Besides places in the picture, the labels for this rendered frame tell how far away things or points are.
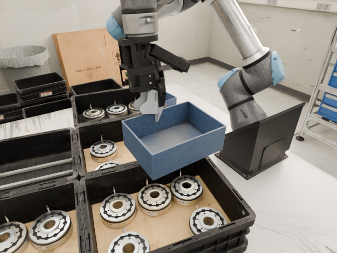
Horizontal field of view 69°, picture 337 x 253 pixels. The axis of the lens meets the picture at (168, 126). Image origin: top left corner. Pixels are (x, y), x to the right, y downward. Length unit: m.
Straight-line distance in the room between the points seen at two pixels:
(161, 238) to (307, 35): 3.21
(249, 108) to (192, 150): 0.52
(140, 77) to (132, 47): 0.06
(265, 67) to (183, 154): 0.56
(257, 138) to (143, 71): 0.57
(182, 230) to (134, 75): 0.44
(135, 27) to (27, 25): 3.11
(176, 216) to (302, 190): 0.57
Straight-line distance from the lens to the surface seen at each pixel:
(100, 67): 3.63
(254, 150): 1.00
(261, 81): 1.00
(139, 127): 0.62
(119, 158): 0.96
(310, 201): 1.11
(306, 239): 0.98
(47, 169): 1.00
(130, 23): 0.54
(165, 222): 0.75
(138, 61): 0.56
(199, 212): 0.73
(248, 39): 0.98
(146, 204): 0.75
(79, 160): 0.85
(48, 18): 3.62
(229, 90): 1.04
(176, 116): 0.67
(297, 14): 3.67
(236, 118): 1.02
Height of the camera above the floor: 1.43
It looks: 32 degrees down
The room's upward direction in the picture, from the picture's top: straight up
